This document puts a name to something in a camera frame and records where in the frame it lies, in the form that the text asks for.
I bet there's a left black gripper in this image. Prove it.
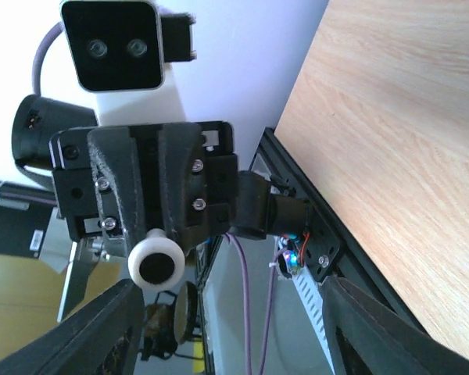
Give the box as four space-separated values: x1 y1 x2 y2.
49 121 238 257

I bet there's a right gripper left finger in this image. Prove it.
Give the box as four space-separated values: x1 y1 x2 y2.
0 279 145 374

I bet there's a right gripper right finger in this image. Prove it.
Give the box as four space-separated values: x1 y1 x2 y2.
320 276 469 375

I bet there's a white piece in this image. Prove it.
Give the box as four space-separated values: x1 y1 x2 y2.
127 228 185 292

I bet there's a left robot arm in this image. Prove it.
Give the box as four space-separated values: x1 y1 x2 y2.
11 95 310 257

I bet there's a right electronics board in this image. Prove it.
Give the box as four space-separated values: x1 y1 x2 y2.
275 230 310 280

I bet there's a black frame rail front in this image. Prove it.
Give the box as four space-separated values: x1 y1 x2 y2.
250 128 426 333

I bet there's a white slotted cable duct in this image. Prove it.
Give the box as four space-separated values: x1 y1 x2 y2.
292 267 335 374

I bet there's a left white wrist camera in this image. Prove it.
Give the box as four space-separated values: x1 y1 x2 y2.
59 1 196 127

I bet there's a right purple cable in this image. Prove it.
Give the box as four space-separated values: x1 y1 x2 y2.
224 232 282 375

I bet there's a purple cable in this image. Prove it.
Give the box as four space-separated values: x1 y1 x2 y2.
30 21 66 97
224 232 282 375

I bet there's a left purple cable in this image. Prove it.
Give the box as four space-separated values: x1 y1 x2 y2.
30 21 66 97

